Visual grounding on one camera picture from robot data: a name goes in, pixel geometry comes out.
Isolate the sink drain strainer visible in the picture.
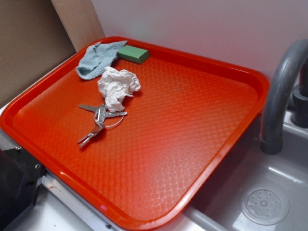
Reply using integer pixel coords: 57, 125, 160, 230
240, 184, 289, 226

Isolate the green sponge block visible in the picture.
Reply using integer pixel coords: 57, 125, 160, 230
117, 45, 150, 64

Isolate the orange plastic tray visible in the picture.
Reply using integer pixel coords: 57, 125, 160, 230
0, 39, 269, 231

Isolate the crumpled white paper towel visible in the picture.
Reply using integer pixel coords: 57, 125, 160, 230
97, 66, 141, 112

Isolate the brown cardboard panel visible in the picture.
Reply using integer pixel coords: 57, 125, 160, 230
0, 0, 104, 106

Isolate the light blue cloth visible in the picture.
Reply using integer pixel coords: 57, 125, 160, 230
76, 41, 127, 80

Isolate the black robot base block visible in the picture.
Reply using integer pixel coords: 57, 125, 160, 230
0, 149, 44, 231

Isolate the silver key bunch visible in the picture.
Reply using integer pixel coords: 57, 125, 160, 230
77, 104, 127, 148

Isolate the black faucet handle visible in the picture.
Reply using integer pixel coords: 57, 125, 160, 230
291, 61, 308, 128

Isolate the grey plastic sink basin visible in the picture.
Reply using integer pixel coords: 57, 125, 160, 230
185, 109, 308, 231

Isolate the grey sink faucet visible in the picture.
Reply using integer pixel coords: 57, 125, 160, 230
260, 38, 308, 154

